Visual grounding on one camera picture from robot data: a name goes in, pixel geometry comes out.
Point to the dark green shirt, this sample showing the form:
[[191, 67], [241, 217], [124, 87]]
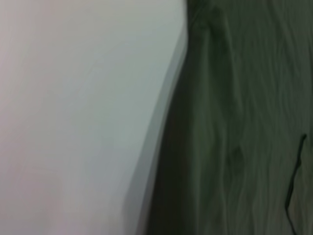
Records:
[[232, 122]]

